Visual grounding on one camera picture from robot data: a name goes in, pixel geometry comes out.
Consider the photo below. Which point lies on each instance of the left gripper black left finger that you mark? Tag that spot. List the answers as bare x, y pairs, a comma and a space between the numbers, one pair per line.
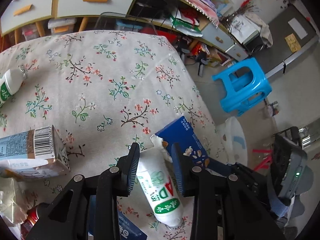
67, 216

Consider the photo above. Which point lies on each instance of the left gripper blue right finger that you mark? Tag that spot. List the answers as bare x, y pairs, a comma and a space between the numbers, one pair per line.
233, 204

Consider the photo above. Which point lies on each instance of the light blue milk carton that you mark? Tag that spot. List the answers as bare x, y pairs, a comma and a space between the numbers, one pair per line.
34, 154

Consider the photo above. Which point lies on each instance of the white AD drink bottle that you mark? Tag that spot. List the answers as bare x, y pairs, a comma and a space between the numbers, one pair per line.
157, 184

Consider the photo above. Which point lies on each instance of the blue torn cardboard box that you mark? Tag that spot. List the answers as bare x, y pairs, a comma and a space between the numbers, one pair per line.
179, 131

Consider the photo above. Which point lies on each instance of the white paper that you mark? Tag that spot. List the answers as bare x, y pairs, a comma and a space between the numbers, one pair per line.
13, 204

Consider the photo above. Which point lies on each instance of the white trash bin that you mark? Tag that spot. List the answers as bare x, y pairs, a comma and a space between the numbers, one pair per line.
233, 140

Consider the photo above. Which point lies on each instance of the blue plastic stool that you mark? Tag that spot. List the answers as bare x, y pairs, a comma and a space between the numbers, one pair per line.
245, 86

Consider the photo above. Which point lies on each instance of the floral tablecloth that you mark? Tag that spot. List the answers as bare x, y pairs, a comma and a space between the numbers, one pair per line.
103, 91

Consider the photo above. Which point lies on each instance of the low tv shelf unit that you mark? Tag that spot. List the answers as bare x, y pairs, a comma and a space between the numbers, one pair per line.
157, 11

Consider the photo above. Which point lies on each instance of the wooden drawer cabinet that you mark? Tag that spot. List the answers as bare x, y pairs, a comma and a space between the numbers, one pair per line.
22, 12

